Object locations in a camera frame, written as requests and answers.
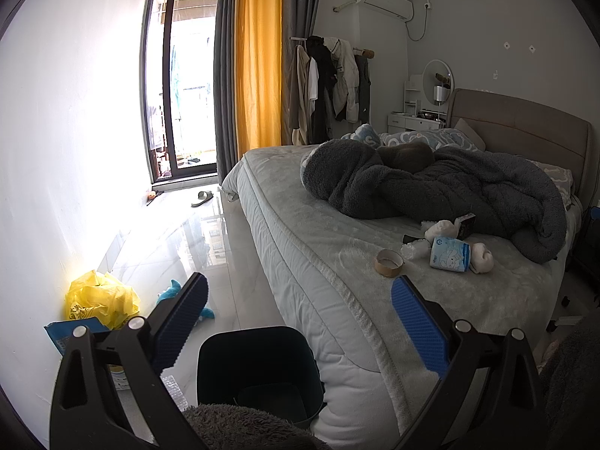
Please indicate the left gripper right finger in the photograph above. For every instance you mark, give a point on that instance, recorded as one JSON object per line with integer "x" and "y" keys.
{"x": 487, "y": 394}

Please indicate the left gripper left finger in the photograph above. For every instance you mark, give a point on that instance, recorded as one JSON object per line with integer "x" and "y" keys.
{"x": 86, "y": 411}

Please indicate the white sock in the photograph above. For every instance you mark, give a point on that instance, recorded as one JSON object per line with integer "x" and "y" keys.
{"x": 442, "y": 228}
{"x": 482, "y": 260}

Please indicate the blue tissue pack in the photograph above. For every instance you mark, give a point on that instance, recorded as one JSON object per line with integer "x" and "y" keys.
{"x": 450, "y": 254}

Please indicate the bubble wrap piece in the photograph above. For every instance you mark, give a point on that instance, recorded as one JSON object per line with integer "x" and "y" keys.
{"x": 419, "y": 249}

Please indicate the cardboard tape roll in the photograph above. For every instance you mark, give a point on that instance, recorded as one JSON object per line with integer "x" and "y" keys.
{"x": 388, "y": 263}

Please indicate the black trash bin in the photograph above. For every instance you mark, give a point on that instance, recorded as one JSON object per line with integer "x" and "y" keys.
{"x": 266, "y": 368}

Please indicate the blue pet food bag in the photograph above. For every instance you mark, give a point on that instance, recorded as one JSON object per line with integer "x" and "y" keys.
{"x": 60, "y": 332}

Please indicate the flat bubble wrap sheet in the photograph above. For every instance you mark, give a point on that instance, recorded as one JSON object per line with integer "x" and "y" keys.
{"x": 175, "y": 392}

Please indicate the yellow plastic bag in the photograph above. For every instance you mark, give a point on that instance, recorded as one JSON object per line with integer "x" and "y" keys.
{"x": 98, "y": 295}

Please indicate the blue plush toy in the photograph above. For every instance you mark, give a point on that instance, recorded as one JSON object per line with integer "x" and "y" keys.
{"x": 173, "y": 291}

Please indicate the dark grey fleece blanket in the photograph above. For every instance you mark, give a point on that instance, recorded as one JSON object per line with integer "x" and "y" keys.
{"x": 508, "y": 196}

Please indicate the grey slipper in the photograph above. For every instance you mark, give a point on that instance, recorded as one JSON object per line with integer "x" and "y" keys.
{"x": 201, "y": 198}

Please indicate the brown plush pillow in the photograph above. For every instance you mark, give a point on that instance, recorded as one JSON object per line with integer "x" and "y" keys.
{"x": 408, "y": 155}

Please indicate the patterned blue grey duvet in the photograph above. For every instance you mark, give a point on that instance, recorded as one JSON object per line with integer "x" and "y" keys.
{"x": 435, "y": 139}

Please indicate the grey bed headboard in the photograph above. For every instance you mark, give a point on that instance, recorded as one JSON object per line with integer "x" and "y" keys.
{"x": 523, "y": 128}

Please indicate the white vanity table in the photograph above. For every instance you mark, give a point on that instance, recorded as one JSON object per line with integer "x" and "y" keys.
{"x": 417, "y": 113}

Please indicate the round vanity mirror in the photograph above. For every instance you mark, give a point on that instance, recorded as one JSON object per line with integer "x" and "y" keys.
{"x": 437, "y": 81}

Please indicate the clothes rack with garments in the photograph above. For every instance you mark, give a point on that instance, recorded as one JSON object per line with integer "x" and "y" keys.
{"x": 332, "y": 87}

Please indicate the grey curtain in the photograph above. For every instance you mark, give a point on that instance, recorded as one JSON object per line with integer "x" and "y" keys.
{"x": 224, "y": 88}

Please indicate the white air conditioner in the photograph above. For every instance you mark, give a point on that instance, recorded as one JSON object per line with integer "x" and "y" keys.
{"x": 402, "y": 9}

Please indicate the yellow curtain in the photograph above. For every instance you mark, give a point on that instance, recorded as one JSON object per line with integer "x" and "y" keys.
{"x": 258, "y": 73}

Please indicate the window with dark frame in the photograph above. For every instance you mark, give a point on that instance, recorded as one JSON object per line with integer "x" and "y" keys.
{"x": 178, "y": 88}

